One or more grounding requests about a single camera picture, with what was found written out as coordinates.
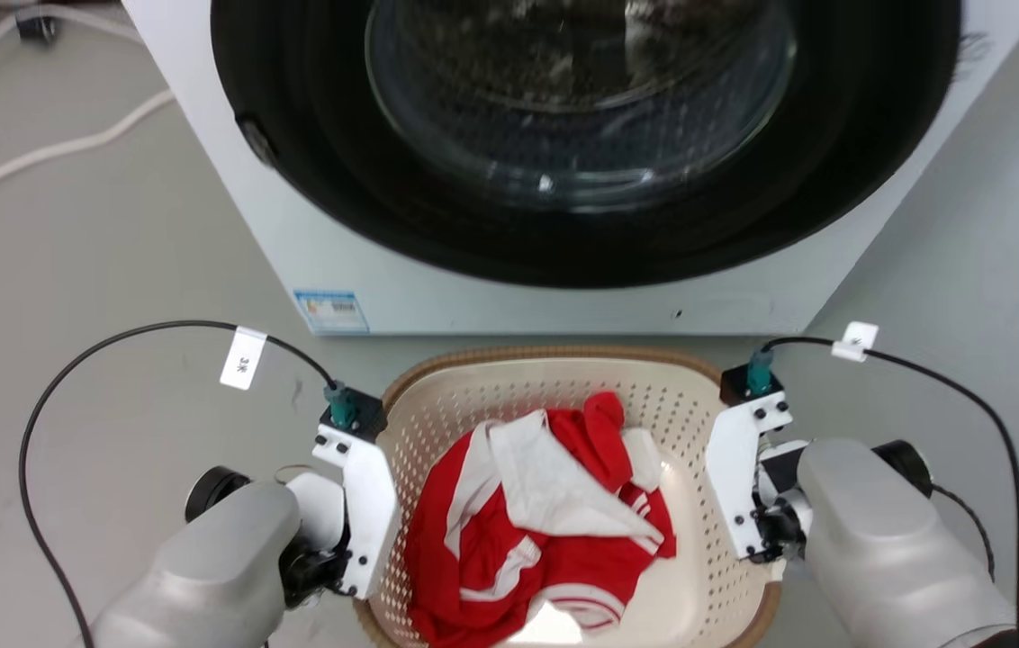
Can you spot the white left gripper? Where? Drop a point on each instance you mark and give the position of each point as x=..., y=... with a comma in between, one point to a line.
x=370, y=504

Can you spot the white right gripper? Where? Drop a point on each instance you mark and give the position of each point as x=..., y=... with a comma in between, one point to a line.
x=733, y=468

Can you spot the beige perforated laundry basket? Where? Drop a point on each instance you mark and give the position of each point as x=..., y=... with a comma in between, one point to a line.
x=698, y=423

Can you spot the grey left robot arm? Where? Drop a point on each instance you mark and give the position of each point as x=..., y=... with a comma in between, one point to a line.
x=212, y=576

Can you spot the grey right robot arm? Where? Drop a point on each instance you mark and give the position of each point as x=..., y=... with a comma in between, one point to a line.
x=888, y=549

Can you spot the red and white garment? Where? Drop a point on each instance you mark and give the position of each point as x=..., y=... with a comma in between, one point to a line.
x=581, y=567

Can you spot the blue energy label sticker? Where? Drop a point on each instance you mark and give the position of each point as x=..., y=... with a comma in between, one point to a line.
x=330, y=311

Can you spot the white washing machine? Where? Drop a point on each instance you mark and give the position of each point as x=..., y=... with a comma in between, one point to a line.
x=509, y=301

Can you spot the black round washer door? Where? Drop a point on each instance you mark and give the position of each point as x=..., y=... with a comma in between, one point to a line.
x=834, y=180

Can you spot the black floor plug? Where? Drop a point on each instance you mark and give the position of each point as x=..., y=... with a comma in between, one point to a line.
x=37, y=23

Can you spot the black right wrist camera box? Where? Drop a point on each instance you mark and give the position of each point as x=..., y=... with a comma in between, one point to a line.
x=757, y=382

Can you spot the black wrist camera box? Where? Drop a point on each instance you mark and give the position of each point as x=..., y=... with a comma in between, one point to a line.
x=757, y=382
x=364, y=412

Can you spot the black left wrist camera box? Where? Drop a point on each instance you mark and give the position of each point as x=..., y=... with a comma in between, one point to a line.
x=364, y=412

